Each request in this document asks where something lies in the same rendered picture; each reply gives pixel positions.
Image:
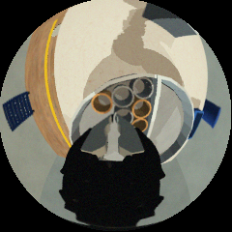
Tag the bronze bushing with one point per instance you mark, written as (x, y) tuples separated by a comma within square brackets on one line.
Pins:
[(142, 112), (142, 124), (97, 106)]

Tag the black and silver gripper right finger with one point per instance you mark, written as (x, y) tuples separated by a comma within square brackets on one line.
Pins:
[(133, 142)]

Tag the blue crate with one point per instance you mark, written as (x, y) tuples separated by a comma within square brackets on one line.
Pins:
[(197, 118)]

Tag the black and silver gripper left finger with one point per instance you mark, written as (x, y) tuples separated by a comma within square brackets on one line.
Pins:
[(91, 142)]

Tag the dark grey metal sleeve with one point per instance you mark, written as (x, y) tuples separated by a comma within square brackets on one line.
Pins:
[(128, 117), (124, 103), (148, 87)]

